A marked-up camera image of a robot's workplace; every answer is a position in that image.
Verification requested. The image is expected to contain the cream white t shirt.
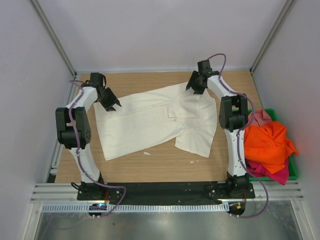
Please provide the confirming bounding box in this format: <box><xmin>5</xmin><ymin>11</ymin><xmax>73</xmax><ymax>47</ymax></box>
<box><xmin>93</xmin><ymin>82</ymin><xmax>218</xmax><ymax>161</ymax></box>

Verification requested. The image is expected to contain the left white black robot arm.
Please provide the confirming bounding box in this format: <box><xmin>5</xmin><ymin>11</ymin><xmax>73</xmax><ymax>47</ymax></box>
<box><xmin>55</xmin><ymin>72</ymin><xmax>122</xmax><ymax>201</ymax></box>

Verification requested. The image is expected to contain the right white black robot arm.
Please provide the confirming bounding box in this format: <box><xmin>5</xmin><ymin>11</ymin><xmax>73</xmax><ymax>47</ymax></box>
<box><xmin>186</xmin><ymin>59</ymin><xmax>250</xmax><ymax>199</ymax></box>

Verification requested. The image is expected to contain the pink t shirt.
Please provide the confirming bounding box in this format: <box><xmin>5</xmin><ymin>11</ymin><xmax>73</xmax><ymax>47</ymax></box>
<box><xmin>248</xmin><ymin>108</ymin><xmax>273</xmax><ymax>127</ymax></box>

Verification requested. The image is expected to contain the orange t shirt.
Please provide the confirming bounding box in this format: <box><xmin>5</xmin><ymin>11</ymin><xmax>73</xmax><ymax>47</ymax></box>
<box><xmin>244</xmin><ymin>121</ymin><xmax>299</xmax><ymax>174</ymax></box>

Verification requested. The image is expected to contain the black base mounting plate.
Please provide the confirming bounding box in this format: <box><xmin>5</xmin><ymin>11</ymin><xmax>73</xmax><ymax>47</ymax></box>
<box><xmin>70</xmin><ymin>181</ymin><xmax>256</xmax><ymax>204</ymax></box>

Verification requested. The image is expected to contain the magenta t shirt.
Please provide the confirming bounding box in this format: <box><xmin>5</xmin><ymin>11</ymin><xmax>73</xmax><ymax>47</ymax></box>
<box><xmin>246</xmin><ymin>158</ymin><xmax>290</xmax><ymax>185</ymax></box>

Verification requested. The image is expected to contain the green plastic bin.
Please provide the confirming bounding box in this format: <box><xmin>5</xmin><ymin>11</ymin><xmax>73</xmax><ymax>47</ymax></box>
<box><xmin>244</xmin><ymin>108</ymin><xmax>299</xmax><ymax>185</ymax></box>

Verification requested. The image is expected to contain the white slotted cable duct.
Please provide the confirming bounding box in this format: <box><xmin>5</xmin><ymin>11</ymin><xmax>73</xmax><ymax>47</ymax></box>
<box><xmin>41</xmin><ymin>202</ymin><xmax>229</xmax><ymax>214</ymax></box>

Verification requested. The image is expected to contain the aluminium front frame rail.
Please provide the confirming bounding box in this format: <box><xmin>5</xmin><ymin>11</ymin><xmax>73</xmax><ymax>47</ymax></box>
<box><xmin>30</xmin><ymin>180</ymin><xmax>304</xmax><ymax>203</ymax></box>

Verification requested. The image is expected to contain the left aluminium corner post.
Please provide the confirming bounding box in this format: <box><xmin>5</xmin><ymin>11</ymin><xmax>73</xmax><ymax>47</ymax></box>
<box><xmin>29</xmin><ymin>0</ymin><xmax>77</xmax><ymax>78</ymax></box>

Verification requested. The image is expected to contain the aluminium corner post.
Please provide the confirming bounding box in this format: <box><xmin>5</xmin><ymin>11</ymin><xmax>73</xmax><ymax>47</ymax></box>
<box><xmin>249</xmin><ymin>0</ymin><xmax>297</xmax><ymax>75</ymax></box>
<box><xmin>29</xmin><ymin>0</ymin><xmax>77</xmax><ymax>78</ymax></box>

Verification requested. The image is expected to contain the right aluminium corner post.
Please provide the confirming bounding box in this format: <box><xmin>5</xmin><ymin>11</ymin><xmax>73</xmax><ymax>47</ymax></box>
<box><xmin>249</xmin><ymin>0</ymin><xmax>297</xmax><ymax>75</ymax></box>

